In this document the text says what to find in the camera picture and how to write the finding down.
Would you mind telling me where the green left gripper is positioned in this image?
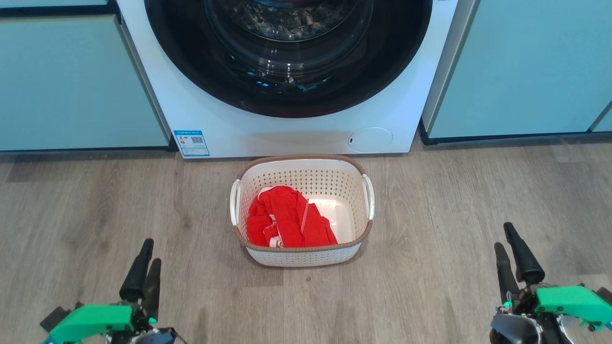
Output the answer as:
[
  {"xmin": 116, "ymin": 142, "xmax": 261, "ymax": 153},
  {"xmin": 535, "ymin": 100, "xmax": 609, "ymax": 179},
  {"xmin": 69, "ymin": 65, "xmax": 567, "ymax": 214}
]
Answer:
[{"xmin": 48, "ymin": 238, "xmax": 180, "ymax": 344}]

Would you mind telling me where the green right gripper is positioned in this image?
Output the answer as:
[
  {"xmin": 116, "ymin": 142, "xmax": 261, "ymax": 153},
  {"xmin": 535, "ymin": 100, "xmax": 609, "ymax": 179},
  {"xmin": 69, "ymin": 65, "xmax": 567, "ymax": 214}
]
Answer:
[{"xmin": 494, "ymin": 222, "xmax": 612, "ymax": 344}]

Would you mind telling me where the red garment with beige lining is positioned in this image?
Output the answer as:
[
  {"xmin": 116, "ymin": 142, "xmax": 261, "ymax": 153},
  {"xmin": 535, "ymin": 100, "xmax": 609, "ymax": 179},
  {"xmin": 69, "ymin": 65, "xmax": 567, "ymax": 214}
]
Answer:
[{"xmin": 258, "ymin": 185, "xmax": 339, "ymax": 248}]

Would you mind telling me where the washing machine glass door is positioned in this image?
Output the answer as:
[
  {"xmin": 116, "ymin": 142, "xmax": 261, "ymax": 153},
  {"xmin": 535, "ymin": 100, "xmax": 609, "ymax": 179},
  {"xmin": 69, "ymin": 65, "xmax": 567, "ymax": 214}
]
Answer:
[{"xmin": 144, "ymin": 0, "xmax": 433, "ymax": 118}]

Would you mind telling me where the light blue cabinet panel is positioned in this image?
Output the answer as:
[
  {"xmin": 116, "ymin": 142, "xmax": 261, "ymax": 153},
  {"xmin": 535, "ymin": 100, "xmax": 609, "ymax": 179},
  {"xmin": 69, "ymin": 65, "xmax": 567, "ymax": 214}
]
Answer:
[
  {"xmin": 590, "ymin": 103, "xmax": 612, "ymax": 133},
  {"xmin": 0, "ymin": 0, "xmax": 178, "ymax": 152}
]

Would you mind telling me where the white front-load washing machine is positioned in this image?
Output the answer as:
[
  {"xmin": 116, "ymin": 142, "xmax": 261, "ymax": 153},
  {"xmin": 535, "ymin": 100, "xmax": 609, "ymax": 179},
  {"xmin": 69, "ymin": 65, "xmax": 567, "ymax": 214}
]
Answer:
[{"xmin": 116, "ymin": 0, "xmax": 459, "ymax": 159}]

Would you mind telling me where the steel washer drum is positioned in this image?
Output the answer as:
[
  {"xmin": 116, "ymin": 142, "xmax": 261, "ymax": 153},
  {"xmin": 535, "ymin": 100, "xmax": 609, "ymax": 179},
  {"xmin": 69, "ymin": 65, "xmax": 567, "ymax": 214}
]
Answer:
[{"xmin": 218, "ymin": 0, "xmax": 364, "ymax": 41}]

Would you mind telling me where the blue energy label sticker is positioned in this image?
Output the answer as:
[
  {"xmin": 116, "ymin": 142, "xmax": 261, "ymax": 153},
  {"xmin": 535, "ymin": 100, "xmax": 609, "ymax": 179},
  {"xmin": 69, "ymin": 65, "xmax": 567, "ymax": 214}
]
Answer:
[{"xmin": 174, "ymin": 130, "xmax": 210, "ymax": 158}]

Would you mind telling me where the round white filter cover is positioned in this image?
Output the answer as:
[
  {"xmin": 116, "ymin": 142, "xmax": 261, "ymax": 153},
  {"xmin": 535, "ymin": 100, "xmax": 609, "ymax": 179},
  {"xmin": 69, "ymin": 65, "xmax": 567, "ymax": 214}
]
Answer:
[{"xmin": 348, "ymin": 127, "xmax": 393, "ymax": 154}]

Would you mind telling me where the white perforated laundry basket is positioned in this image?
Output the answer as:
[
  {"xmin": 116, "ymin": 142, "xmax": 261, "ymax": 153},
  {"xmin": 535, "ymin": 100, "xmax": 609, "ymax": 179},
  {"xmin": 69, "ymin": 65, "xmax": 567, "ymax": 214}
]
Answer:
[{"xmin": 230, "ymin": 154, "xmax": 375, "ymax": 267}]

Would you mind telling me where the pale green cabinet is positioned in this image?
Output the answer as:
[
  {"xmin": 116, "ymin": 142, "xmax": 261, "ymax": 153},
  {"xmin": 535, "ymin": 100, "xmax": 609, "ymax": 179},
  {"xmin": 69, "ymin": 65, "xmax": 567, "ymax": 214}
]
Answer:
[{"xmin": 421, "ymin": 0, "xmax": 612, "ymax": 144}]

